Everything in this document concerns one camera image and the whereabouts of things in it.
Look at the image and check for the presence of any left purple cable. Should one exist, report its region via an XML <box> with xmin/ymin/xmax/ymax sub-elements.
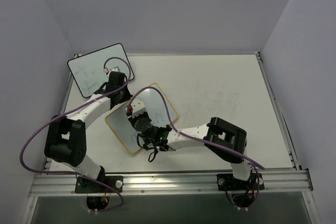
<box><xmin>20</xmin><ymin>57</ymin><xmax>132</xmax><ymax>212</ymax></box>

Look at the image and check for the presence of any yellow framed whiteboard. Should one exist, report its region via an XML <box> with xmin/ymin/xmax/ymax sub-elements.
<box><xmin>105</xmin><ymin>83</ymin><xmax>178</xmax><ymax>155</ymax></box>

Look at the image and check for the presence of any purple cable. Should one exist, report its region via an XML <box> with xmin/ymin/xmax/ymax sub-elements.
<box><xmin>20</xmin><ymin>57</ymin><xmax>132</xmax><ymax>212</ymax></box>
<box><xmin>130</xmin><ymin>87</ymin><xmax>265</xmax><ymax>209</ymax></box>

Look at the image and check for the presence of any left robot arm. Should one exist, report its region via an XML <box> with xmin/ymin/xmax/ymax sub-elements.
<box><xmin>44</xmin><ymin>70</ymin><xmax>132</xmax><ymax>192</ymax></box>

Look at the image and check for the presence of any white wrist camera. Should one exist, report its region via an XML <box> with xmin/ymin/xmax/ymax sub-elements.
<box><xmin>126</xmin><ymin>98</ymin><xmax>146</xmax><ymax>118</ymax></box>
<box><xmin>103</xmin><ymin>66</ymin><xmax>120</xmax><ymax>75</ymax></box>

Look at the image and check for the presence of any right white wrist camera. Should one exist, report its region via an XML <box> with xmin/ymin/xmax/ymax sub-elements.
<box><xmin>126</xmin><ymin>98</ymin><xmax>146</xmax><ymax>118</ymax></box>

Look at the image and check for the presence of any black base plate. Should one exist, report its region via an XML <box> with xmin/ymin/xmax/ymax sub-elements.
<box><xmin>75</xmin><ymin>175</ymin><xmax>124</xmax><ymax>194</ymax></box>
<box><xmin>216</xmin><ymin>173</ymin><xmax>265</xmax><ymax>191</ymax></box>

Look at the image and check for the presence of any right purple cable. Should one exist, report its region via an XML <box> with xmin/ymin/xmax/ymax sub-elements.
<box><xmin>130</xmin><ymin>87</ymin><xmax>265</xmax><ymax>209</ymax></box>

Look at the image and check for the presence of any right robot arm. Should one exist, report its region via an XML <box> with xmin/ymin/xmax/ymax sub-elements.
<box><xmin>126</xmin><ymin>111</ymin><xmax>252</xmax><ymax>189</ymax></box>

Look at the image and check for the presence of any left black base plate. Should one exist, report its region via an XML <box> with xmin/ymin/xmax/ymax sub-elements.
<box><xmin>75</xmin><ymin>175</ymin><xmax>124</xmax><ymax>194</ymax></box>

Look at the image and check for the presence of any black framed whiteboard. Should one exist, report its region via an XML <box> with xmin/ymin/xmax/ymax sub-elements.
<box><xmin>67</xmin><ymin>43</ymin><xmax>134</xmax><ymax>98</ymax></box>

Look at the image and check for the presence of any aluminium mounting rail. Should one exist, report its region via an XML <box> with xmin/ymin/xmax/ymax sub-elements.
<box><xmin>29</xmin><ymin>169</ymin><xmax>313</xmax><ymax>197</ymax></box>

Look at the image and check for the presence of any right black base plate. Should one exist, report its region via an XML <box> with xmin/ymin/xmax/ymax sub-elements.
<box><xmin>216</xmin><ymin>173</ymin><xmax>265</xmax><ymax>191</ymax></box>

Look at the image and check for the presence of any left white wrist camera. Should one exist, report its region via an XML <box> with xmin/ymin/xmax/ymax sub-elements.
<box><xmin>103</xmin><ymin>66</ymin><xmax>120</xmax><ymax>75</ymax></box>

